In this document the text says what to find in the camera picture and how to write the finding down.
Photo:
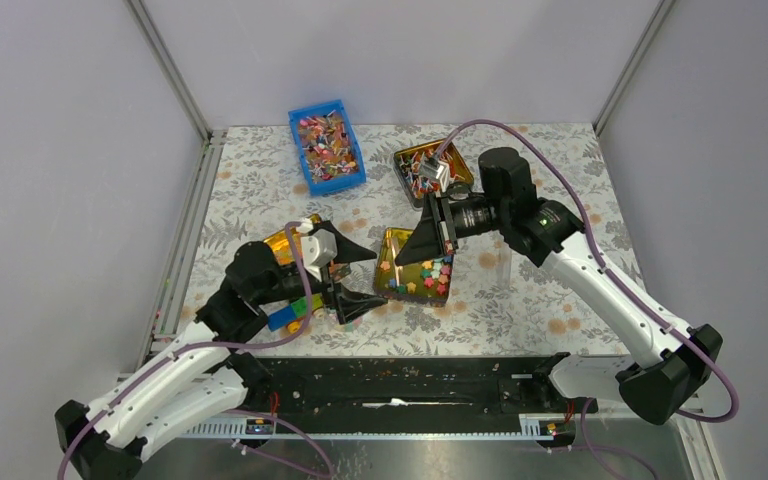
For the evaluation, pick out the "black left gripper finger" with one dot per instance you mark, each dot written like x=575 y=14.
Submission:
x=345 y=251
x=348 y=305

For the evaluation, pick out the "blue plastic candy bin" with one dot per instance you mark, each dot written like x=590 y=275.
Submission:
x=329 y=153

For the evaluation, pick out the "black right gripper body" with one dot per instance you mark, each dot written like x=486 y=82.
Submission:
x=467 y=218

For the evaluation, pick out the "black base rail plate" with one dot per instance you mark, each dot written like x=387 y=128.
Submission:
x=460 y=396

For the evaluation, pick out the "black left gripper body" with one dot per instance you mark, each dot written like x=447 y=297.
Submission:
x=326 y=286

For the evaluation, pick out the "floral tablecloth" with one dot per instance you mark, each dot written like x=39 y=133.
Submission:
x=499 y=303

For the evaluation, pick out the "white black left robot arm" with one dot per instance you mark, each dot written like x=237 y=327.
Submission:
x=209 y=368

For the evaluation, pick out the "colourful toy block truck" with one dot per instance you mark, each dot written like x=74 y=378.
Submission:
x=289 y=318

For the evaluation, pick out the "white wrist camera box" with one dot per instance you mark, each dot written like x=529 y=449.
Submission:
x=436 y=171
x=318 y=248

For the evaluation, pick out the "gold tin star candies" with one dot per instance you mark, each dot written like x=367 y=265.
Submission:
x=427 y=282

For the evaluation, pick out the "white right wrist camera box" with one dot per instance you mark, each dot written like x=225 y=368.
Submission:
x=436 y=171

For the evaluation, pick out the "gold tin with lollipops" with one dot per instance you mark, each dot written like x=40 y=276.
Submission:
x=416 y=188

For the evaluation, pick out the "gold tin pastel candies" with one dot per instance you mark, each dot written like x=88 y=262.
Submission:
x=280 y=245

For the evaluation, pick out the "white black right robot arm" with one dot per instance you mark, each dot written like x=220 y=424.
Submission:
x=667 y=360

